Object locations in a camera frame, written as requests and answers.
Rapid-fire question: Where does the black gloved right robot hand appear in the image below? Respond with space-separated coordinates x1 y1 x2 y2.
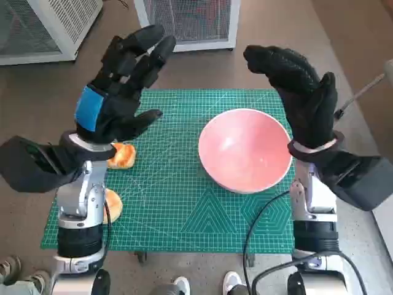
243 45 338 151

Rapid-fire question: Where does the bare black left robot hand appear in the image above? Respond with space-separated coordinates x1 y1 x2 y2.
74 23 177 145

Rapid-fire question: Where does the braided toy bread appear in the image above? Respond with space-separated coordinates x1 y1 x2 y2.
106 141 137 170

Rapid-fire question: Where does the pink bowl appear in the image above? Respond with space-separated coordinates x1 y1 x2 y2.
198 108 293 194

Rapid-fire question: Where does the round toy bread bun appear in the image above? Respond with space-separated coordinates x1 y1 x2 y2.
103 189 123 224

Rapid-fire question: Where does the metal rod with black tip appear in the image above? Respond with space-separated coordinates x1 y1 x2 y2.
333 73 386 120

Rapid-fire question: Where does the grey rounded chair part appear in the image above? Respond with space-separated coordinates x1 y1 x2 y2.
383 59 393 84

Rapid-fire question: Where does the white cabinet with perforated side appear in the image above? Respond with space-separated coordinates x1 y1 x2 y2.
0 0 104 66

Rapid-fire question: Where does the green cutting mat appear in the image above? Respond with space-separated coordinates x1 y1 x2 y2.
41 88 295 254

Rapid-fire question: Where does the white framed mesh cabinet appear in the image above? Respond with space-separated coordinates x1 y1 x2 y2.
133 0 241 55

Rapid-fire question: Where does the white furniture panel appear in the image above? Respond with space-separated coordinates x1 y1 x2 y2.
371 184 393 262

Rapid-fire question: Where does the person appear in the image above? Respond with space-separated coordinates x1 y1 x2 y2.
0 254 52 295
155 270 250 295

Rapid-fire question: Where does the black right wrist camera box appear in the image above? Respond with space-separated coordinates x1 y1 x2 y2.
319 150 393 212

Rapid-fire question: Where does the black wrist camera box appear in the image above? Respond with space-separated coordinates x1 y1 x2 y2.
0 135 85 194
319 150 393 212

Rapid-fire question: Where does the black floor cable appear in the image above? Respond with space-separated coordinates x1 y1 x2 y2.
103 0 130 10

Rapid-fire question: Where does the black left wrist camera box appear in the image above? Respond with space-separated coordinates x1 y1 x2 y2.
0 135 85 194

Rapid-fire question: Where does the short black robot cable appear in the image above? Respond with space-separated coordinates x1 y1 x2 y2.
103 196 113 259

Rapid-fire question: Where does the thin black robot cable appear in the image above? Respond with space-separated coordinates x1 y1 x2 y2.
243 191 292 286

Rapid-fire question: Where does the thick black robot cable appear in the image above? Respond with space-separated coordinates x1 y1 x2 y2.
251 250 369 295

